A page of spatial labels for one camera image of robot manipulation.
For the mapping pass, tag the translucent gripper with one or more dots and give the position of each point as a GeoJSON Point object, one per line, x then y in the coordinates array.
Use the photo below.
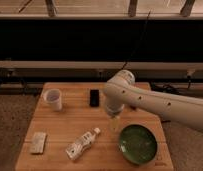
{"type": "Point", "coordinates": [114, 123]}

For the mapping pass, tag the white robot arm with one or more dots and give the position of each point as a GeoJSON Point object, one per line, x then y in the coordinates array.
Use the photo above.
{"type": "Point", "coordinates": [120, 90]}

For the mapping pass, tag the green ceramic bowl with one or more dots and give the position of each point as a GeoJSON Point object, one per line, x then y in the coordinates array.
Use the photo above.
{"type": "Point", "coordinates": [137, 144]}

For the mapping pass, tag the black rectangular box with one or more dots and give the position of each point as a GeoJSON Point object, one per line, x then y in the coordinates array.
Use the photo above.
{"type": "Point", "coordinates": [94, 98]}

